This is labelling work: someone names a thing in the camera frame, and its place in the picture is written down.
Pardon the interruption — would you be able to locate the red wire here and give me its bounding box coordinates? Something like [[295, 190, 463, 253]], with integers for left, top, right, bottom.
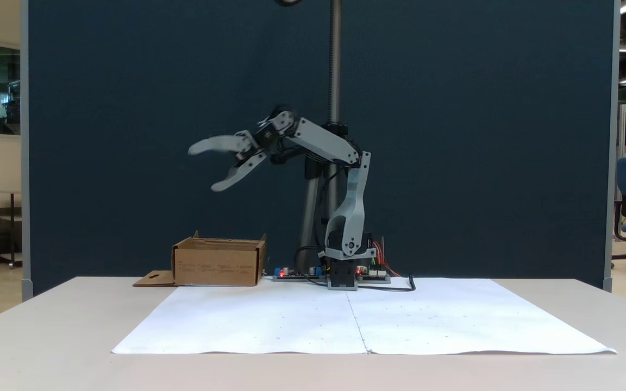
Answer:
[[373, 236, 402, 278]]

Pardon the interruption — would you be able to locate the black cable bundle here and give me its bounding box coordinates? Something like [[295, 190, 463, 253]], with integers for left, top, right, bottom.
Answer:
[[293, 245, 328, 279]]

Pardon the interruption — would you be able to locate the framed wall window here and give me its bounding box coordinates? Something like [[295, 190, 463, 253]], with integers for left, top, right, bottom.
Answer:
[[0, 37, 22, 140]]

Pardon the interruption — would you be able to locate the circuit board with coloured wires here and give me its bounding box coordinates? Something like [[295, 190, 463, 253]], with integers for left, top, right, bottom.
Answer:
[[355, 265, 392, 285]]

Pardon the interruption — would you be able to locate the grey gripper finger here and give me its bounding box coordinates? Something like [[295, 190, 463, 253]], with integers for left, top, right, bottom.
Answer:
[[187, 134, 245, 157], [210, 153, 268, 193]]

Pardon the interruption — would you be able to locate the white paper sheet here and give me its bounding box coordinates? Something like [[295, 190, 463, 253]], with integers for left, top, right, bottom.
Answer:
[[347, 278, 617, 356], [111, 282, 370, 355]]

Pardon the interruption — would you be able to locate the dark blue partition panel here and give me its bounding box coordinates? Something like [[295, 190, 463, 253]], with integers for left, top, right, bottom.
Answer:
[[21, 0, 619, 302]]

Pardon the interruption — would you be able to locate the brown cardboard box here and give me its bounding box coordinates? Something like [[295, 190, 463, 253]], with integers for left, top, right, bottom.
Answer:
[[133, 230, 268, 288]]

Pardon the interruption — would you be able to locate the black cable with white connector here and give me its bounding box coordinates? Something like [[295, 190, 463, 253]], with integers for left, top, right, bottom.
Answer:
[[356, 274, 416, 293]]

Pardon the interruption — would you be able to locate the camera stand with metal pole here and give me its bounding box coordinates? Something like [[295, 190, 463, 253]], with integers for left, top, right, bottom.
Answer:
[[269, 0, 364, 275]]

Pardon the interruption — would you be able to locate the black wheeled cart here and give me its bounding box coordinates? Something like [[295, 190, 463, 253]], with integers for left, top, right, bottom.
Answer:
[[0, 190, 23, 269]]

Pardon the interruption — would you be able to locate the blue circuit board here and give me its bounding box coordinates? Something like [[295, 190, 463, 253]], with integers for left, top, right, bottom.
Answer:
[[271, 266, 329, 283]]

